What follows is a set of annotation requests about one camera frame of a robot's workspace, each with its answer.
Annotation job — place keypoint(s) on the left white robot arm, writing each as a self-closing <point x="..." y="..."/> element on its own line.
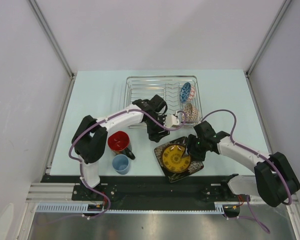
<point x="90" y="139"/>

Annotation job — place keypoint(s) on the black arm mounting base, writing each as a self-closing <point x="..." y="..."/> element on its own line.
<point x="105" y="201"/>

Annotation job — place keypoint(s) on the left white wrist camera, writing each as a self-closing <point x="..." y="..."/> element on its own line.
<point x="171" y="122"/>

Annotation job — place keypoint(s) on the blue patterned bowl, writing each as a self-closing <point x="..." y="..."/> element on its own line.
<point x="187" y="93"/>

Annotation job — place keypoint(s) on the red and black mug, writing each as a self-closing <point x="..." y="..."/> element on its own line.
<point x="120" y="144"/>

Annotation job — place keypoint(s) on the yellow round plate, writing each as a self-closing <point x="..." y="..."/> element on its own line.
<point x="175" y="159"/>

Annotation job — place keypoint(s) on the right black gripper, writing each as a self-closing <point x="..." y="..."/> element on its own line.
<point x="197" y="156"/>

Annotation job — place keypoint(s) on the red patterned bowl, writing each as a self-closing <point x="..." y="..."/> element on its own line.
<point x="192" y="113"/>

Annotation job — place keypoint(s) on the metal wire dish rack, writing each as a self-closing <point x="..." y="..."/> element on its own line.
<point x="167" y="87"/>

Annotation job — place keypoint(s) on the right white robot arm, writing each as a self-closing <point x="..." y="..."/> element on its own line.
<point x="275" y="180"/>

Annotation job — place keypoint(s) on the light blue cup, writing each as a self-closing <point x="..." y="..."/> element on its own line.
<point x="121" y="164"/>

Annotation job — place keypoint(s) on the black floral square plate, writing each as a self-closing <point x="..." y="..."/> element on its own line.
<point x="195" y="166"/>

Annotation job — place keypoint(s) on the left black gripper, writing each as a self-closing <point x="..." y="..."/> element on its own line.
<point x="155" y="136"/>

